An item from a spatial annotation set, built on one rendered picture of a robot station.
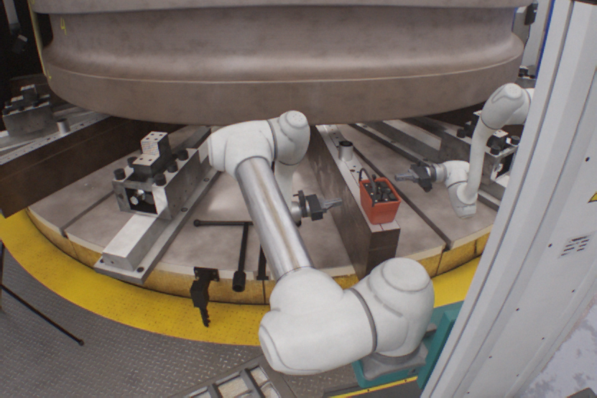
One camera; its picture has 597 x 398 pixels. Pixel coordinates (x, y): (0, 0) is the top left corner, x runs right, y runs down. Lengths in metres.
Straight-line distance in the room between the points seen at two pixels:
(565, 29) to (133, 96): 2.23
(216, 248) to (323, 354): 1.48
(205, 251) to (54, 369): 1.05
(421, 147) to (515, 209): 2.45
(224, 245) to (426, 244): 1.14
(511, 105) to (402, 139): 1.83
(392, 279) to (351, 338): 0.15
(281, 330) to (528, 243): 0.47
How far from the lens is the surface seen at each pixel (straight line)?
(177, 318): 2.29
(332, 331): 0.78
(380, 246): 1.76
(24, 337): 2.59
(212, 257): 2.13
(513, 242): 0.64
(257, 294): 2.21
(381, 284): 0.82
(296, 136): 1.15
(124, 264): 2.09
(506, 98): 1.42
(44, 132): 4.06
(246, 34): 2.17
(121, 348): 2.27
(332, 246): 2.16
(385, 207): 1.67
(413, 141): 3.09
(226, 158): 1.11
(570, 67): 0.53
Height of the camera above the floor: 1.76
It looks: 32 degrees down
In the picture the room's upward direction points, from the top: straight up
